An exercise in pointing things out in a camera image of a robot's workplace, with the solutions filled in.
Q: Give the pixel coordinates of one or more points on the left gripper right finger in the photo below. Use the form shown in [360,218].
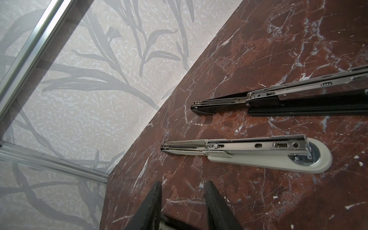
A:
[219,215]

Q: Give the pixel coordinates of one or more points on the black stapler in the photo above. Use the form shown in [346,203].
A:
[169,223]
[340,94]

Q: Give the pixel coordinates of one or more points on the beige stapler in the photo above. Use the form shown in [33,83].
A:
[296,153]

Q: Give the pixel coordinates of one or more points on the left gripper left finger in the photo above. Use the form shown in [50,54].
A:
[148,215]

